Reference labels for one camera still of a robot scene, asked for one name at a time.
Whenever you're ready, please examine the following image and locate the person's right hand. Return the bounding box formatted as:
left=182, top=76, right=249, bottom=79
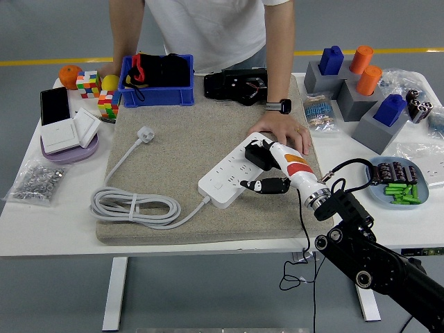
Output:
left=98, top=62, right=121, bottom=79

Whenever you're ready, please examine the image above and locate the person's left hand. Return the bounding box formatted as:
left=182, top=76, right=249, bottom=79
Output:
left=248, top=110, right=312, bottom=155

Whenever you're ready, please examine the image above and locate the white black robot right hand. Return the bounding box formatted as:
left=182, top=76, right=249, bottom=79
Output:
left=239, top=138, right=323, bottom=199

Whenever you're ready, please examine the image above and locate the black plug with cord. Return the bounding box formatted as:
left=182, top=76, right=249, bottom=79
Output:
left=244, top=140, right=327, bottom=333

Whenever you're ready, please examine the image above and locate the white power strip with cable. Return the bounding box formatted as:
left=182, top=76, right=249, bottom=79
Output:
left=89, top=125, right=268, bottom=230

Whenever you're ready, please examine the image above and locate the yellow lemon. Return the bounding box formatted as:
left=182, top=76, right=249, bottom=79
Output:
left=101, top=74, right=121, bottom=93

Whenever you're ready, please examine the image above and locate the black wristwatch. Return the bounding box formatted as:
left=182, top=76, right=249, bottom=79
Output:
left=265, top=99, right=292, bottom=114

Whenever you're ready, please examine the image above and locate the multicoloured puzzle cube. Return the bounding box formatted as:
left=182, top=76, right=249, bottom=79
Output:
left=97, top=89, right=122, bottom=119
left=76, top=70, right=102, bottom=99

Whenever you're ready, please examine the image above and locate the bag of resistors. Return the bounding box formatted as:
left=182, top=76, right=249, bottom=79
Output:
left=302, top=92, right=340, bottom=133

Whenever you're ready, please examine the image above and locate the orange fruit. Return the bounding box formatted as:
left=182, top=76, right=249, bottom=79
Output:
left=58, top=65, right=83, bottom=90

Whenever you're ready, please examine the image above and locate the blue plastic bin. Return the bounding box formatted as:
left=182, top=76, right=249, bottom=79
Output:
left=117, top=54, right=195, bottom=108

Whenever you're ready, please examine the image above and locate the black red cloth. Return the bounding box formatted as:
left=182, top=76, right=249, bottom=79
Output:
left=122, top=52, right=191, bottom=102

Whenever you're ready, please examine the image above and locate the grey block holder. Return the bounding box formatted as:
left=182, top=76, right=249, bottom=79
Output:
left=340, top=60, right=367, bottom=83
left=304, top=61, right=346, bottom=94
left=336, top=79, right=384, bottom=122
left=350, top=107, right=410, bottom=155

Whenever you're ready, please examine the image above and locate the black phone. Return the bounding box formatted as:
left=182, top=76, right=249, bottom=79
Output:
left=40, top=86, right=71, bottom=126

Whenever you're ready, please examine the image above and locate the black mechanical device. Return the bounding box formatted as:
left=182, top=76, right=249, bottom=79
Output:
left=203, top=67, right=268, bottom=106

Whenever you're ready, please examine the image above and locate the blue square block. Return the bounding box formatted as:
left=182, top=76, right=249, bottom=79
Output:
left=318, top=45, right=345, bottom=76
left=373, top=94, right=409, bottom=128

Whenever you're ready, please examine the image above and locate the grey-brown mat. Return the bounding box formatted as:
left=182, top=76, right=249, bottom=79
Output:
left=95, top=73, right=334, bottom=246

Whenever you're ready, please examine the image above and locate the purple round box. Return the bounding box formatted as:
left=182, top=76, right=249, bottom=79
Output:
left=40, top=134, right=100, bottom=165

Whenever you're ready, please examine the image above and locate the orange cylinder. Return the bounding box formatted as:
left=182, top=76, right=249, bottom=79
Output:
left=349, top=45, right=375, bottom=75
left=356, top=65, right=383, bottom=96

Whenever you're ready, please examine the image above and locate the dark capacitors pack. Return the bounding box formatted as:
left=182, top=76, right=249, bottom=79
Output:
left=373, top=161, right=419, bottom=187

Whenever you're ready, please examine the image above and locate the green batteries pile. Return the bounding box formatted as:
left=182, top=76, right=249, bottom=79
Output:
left=384, top=183, right=422, bottom=206

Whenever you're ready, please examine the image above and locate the clear bag of small parts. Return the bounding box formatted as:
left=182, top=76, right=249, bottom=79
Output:
left=377, top=68, right=431, bottom=105

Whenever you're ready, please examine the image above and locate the light blue tray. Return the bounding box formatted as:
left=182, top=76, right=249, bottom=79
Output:
left=364, top=156, right=431, bottom=211

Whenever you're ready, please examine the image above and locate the bag of metal nuts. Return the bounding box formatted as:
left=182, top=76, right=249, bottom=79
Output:
left=1, top=158, right=67, bottom=208

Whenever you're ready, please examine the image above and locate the bag of blue components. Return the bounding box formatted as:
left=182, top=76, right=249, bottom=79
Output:
left=426, top=107, right=444, bottom=139

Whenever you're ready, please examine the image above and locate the black table control panel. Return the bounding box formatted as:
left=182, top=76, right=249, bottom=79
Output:
left=401, top=248, right=444, bottom=258

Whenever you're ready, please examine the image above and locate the white table leg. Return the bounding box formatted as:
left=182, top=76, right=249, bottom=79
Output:
left=355, top=284, right=382, bottom=322
left=102, top=256, right=130, bottom=331

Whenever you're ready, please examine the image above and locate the small white wall switch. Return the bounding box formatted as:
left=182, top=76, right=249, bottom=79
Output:
left=72, top=107, right=102, bottom=149

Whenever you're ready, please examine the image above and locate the large white wall switch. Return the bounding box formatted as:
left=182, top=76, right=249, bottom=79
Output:
left=40, top=118, right=80, bottom=155

